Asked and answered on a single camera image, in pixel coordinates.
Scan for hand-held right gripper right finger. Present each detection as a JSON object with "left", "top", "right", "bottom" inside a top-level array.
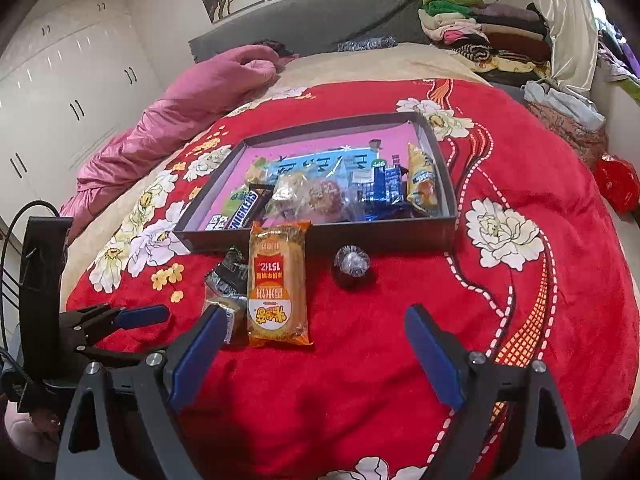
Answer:
[{"left": 404, "top": 304, "right": 583, "bottom": 480}]

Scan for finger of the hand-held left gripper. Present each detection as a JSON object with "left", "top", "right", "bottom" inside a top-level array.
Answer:
[
  {"left": 75, "top": 342, "right": 151, "bottom": 368},
  {"left": 75, "top": 304, "right": 171, "bottom": 342}
]

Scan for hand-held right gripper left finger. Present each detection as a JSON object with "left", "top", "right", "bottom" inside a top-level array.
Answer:
[{"left": 55, "top": 305, "right": 238, "bottom": 480}]

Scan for round cake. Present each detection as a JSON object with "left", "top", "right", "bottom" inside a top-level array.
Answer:
[{"left": 202, "top": 294, "right": 249, "bottom": 346}]

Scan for black snack packet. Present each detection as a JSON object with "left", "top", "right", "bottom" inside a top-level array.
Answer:
[{"left": 205, "top": 246, "right": 250, "bottom": 301}]

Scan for long orange snack packet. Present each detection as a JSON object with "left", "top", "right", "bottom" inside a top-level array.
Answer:
[{"left": 247, "top": 220, "right": 315, "bottom": 350}]

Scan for clear dark ball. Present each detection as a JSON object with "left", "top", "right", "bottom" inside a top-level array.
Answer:
[{"left": 330, "top": 244, "right": 372, "bottom": 290}]

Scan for grey shallow box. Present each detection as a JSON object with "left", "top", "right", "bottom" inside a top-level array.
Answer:
[{"left": 172, "top": 112, "right": 458, "bottom": 256}]

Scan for green snack packet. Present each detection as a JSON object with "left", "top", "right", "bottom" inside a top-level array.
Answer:
[{"left": 220, "top": 190, "right": 251, "bottom": 214}]

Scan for dark chocolate bar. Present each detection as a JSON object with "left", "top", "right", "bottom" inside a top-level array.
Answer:
[{"left": 207, "top": 184, "right": 275, "bottom": 232}]

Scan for yellow snack packet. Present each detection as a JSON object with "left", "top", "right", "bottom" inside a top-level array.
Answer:
[{"left": 405, "top": 142, "right": 442, "bottom": 217}]

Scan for blue snack packet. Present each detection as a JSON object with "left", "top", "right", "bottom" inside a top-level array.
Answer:
[{"left": 350, "top": 162, "right": 408, "bottom": 221}]

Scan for small yellow candy packet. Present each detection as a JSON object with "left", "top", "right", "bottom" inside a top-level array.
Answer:
[{"left": 245, "top": 156, "right": 273, "bottom": 184}]

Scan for clear cracker packet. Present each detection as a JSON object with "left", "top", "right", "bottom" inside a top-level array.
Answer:
[{"left": 265, "top": 170, "right": 311, "bottom": 216}]

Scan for small clear candy packet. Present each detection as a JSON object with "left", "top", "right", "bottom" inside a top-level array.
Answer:
[{"left": 306, "top": 177, "right": 361, "bottom": 223}]

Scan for red floral blanket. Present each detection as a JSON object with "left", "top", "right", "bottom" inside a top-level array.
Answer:
[{"left": 60, "top": 77, "right": 638, "bottom": 480}]

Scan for pink quilt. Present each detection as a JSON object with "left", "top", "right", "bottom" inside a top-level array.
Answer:
[{"left": 62, "top": 45, "right": 301, "bottom": 241}]

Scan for white wardrobe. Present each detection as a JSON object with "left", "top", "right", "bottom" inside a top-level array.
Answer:
[{"left": 0, "top": 0, "right": 166, "bottom": 241}]

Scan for red plastic bag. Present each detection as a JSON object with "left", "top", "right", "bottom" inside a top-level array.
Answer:
[{"left": 595, "top": 155, "right": 640, "bottom": 213}]

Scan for brown patterned cloth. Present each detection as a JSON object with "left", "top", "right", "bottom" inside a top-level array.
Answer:
[{"left": 527, "top": 102, "right": 608, "bottom": 161}]

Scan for pale crumpled clothes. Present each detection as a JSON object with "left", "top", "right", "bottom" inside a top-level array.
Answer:
[{"left": 522, "top": 80, "right": 606, "bottom": 128}]

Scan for dark patterned cloth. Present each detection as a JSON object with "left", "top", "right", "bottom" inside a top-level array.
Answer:
[{"left": 337, "top": 36, "right": 398, "bottom": 52}]

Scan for stack of folded blankets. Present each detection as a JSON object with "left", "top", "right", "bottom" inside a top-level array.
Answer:
[{"left": 419, "top": 0, "right": 553, "bottom": 81}]

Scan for grey headboard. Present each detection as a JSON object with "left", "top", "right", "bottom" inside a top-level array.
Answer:
[{"left": 189, "top": 0, "right": 431, "bottom": 63}]

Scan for purple cloth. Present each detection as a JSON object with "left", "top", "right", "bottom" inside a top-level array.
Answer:
[{"left": 600, "top": 42, "right": 640, "bottom": 86}]

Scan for cream satin curtain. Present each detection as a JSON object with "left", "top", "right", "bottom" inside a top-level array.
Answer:
[{"left": 530, "top": 0, "right": 608, "bottom": 93}]

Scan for black cable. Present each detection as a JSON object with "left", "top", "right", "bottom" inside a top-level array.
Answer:
[{"left": 0, "top": 200, "right": 62, "bottom": 341}]

